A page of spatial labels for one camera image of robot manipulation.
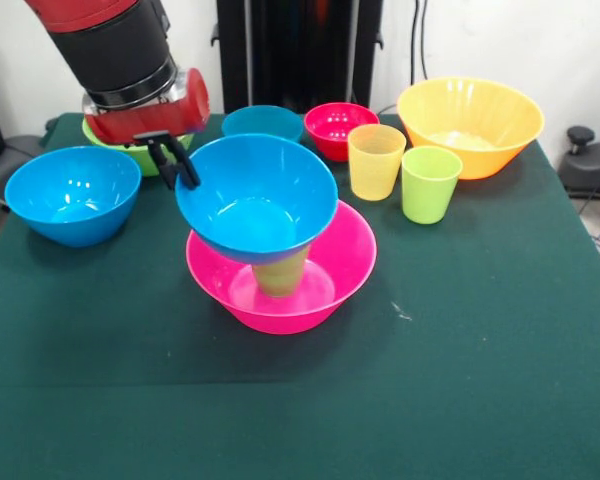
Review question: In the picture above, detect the orange plastic bowl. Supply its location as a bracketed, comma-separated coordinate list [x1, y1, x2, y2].
[396, 76, 546, 181]

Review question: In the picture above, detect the grey stand base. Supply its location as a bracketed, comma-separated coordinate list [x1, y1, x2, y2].
[559, 142, 600, 201]

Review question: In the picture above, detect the green plastic bowl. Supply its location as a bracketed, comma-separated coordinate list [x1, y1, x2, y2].
[81, 117, 194, 177]

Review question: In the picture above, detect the yellow plastic cup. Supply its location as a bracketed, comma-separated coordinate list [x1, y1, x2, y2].
[347, 123, 408, 202]

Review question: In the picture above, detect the large blue plastic bowl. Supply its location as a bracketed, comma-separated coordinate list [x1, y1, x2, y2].
[3, 145, 142, 249]
[174, 133, 340, 266]

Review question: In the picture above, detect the dark green table cloth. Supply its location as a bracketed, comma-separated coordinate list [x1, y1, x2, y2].
[0, 112, 600, 480]

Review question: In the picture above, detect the stepped green plastic cup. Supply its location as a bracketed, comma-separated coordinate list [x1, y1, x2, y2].
[252, 244, 311, 299]

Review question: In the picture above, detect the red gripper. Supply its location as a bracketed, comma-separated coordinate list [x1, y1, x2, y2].
[82, 67, 211, 191]

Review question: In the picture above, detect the red plastic bowl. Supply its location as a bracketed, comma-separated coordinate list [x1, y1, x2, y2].
[303, 102, 381, 163]

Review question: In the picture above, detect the light green plastic cup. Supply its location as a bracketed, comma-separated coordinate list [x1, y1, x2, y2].
[401, 146, 464, 225]

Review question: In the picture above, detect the black knob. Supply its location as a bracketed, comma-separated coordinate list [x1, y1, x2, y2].
[567, 125, 595, 156]

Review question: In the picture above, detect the black hanging cable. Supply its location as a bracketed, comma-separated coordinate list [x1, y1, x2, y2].
[409, 0, 430, 87]

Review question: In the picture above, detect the pink plastic bowl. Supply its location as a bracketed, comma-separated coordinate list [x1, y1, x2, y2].
[185, 199, 379, 336]

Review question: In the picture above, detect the small blue plastic bowl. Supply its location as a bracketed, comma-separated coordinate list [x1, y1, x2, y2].
[221, 104, 305, 146]

